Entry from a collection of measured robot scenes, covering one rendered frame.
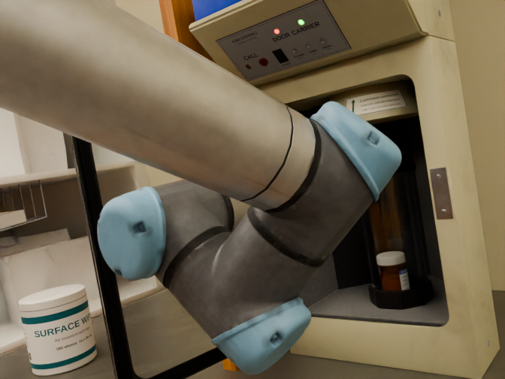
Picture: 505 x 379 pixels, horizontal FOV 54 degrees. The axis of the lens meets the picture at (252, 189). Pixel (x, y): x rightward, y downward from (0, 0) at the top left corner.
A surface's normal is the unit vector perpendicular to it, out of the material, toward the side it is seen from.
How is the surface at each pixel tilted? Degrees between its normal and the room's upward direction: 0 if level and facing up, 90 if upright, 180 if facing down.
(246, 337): 80
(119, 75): 102
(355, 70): 90
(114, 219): 93
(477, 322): 90
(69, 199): 90
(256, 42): 135
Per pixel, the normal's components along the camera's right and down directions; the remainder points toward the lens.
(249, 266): -0.42, 0.04
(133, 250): -0.62, 0.18
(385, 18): -0.32, 0.80
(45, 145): 0.67, -0.02
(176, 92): 0.57, 0.15
